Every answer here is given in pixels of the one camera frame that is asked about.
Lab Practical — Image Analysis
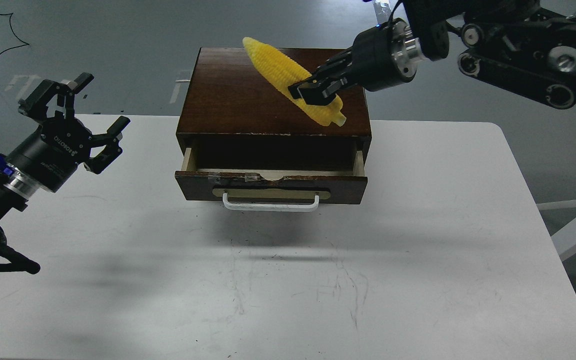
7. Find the dark wooden drawer cabinet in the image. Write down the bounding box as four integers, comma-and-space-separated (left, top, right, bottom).
176, 47, 372, 171

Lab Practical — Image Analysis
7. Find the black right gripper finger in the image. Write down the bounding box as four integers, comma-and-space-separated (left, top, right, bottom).
287, 75, 353, 106
310, 47, 354, 81

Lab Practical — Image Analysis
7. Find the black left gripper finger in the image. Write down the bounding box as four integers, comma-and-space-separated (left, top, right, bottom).
84, 116, 131, 174
18, 72, 95, 125

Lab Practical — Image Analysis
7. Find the wooden drawer with white handle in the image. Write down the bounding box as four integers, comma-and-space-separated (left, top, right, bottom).
174, 145, 368, 212

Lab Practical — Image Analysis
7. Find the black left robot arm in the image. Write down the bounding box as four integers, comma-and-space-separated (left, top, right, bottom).
0, 72, 130, 275

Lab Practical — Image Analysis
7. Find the grey floor tape strip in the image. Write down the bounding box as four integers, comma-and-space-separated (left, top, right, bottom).
366, 0, 394, 18

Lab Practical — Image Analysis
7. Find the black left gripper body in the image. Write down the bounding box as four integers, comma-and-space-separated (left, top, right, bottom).
7, 120, 93, 193

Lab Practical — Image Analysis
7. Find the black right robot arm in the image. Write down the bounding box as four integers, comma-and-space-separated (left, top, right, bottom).
286, 0, 576, 110

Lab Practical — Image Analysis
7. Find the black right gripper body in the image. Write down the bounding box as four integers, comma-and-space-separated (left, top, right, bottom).
350, 18, 417, 92

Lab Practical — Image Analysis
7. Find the yellow plastic corn cob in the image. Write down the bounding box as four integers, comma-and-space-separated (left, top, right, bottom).
242, 36, 346, 127

